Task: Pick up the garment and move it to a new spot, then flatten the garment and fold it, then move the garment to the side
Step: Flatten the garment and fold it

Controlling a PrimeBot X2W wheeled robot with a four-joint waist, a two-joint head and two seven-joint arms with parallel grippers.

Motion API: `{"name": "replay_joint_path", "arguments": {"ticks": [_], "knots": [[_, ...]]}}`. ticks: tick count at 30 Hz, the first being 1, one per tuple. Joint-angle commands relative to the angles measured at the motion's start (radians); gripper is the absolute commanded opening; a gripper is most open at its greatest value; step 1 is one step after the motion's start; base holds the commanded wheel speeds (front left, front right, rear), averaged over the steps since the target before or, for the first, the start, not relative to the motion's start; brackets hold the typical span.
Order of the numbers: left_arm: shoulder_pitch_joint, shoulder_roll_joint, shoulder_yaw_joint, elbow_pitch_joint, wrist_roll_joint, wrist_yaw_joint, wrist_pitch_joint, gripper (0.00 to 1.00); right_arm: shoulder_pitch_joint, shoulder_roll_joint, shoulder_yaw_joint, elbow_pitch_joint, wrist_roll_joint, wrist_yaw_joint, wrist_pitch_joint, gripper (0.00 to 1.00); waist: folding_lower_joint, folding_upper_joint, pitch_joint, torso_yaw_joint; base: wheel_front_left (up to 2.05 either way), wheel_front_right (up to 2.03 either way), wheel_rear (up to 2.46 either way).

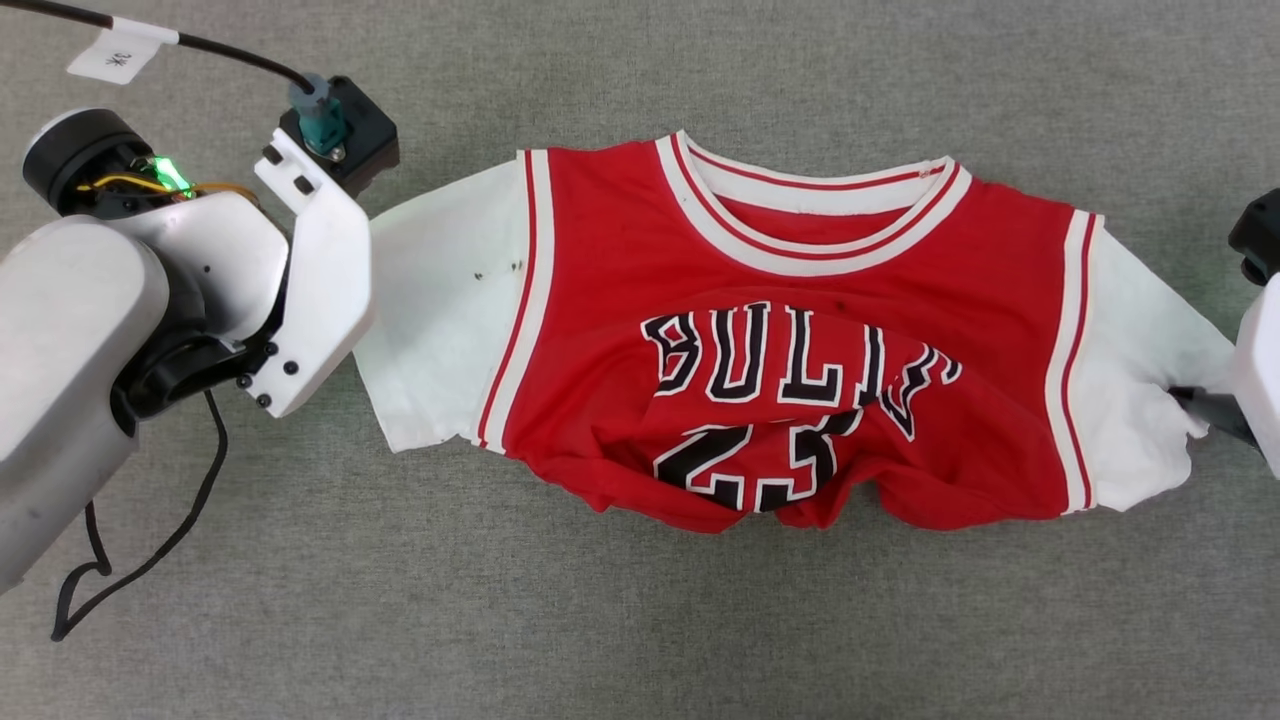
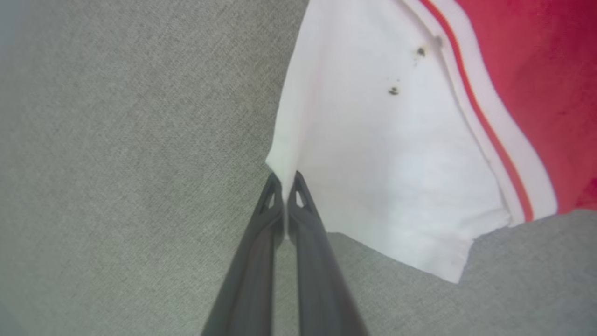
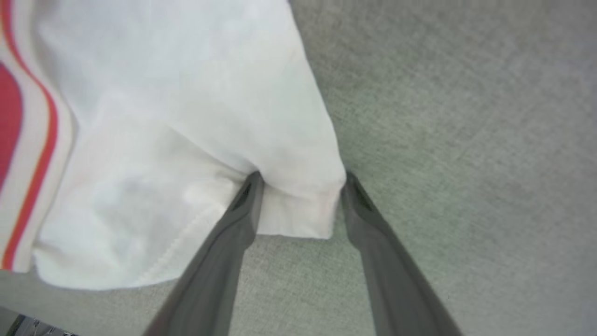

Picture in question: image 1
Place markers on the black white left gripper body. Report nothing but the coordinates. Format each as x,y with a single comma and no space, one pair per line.
230,260

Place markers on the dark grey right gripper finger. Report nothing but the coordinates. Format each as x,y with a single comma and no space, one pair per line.
1215,408

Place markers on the red white basketball jersey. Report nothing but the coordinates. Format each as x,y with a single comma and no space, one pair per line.
780,260

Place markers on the white left camera bracket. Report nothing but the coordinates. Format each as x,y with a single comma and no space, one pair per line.
325,290

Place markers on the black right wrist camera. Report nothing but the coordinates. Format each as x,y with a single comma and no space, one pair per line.
1260,235

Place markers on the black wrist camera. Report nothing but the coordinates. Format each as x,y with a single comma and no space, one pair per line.
1260,235
368,130

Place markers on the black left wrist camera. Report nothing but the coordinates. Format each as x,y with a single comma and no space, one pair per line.
368,130

